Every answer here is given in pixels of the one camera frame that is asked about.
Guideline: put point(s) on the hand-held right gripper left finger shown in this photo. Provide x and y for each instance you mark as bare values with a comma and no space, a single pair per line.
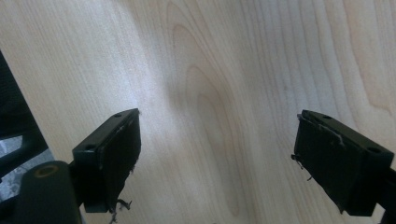
109,158

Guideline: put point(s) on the black metal frame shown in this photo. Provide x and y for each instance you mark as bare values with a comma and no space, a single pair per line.
15,124

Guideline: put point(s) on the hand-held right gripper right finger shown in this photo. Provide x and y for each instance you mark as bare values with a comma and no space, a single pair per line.
336,165

